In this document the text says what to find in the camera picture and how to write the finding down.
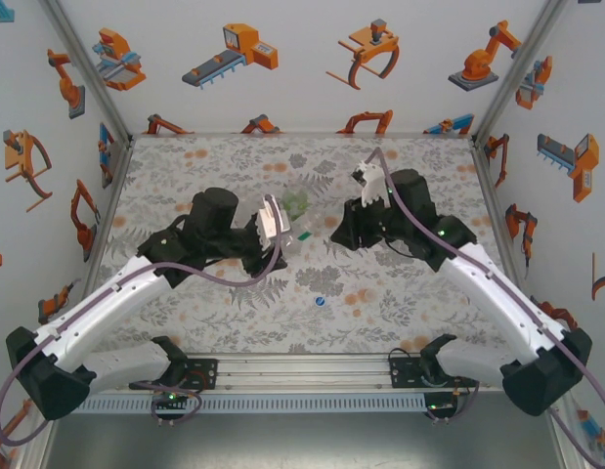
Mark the grey metal sheet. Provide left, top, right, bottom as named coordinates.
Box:
left=40, top=412, right=565, bottom=469

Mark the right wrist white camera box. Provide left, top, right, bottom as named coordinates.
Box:
left=349, top=162, right=395, bottom=210

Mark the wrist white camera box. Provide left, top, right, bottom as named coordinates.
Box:
left=349, top=162, right=395, bottom=210
left=255, top=193, right=289, bottom=251

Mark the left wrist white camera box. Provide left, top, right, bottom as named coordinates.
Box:
left=255, top=193, right=289, bottom=251

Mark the thin aluminium frame rail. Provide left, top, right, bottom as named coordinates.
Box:
left=470, top=138, right=533, bottom=299
left=129, top=130, right=478, bottom=142
left=81, top=136, right=136, bottom=294

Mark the wide aluminium frame rail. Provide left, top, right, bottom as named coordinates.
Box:
left=35, top=352, right=570, bottom=395

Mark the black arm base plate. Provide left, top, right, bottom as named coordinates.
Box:
left=129, top=359, right=219, bottom=391
left=388, top=359, right=479, bottom=390

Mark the grey slotted cable duct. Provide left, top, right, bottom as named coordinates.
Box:
left=76, top=394, right=427, bottom=414

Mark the aluminium frame post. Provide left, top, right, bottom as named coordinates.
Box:
left=471, top=0, right=571, bottom=144
left=543, top=409, right=580, bottom=469
left=16, top=414, right=59, bottom=469
left=37, top=0, right=136, bottom=144

